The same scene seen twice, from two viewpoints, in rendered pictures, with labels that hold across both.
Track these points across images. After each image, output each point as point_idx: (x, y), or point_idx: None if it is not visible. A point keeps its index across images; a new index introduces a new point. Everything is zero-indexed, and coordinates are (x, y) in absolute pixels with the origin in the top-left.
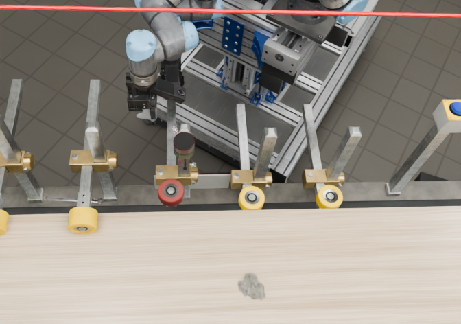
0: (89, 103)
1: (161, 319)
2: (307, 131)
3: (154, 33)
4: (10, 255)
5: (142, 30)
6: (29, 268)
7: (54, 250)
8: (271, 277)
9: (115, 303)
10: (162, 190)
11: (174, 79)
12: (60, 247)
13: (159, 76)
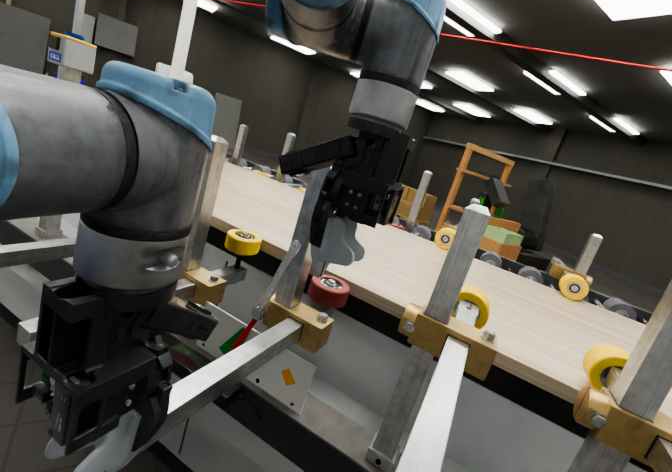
0: (448, 416)
1: (395, 258)
2: (35, 248)
3: None
4: (563, 357)
5: None
6: (531, 336)
7: (501, 331)
8: (290, 223)
9: (433, 279)
10: (343, 288)
11: (178, 300)
12: (493, 328)
13: (161, 389)
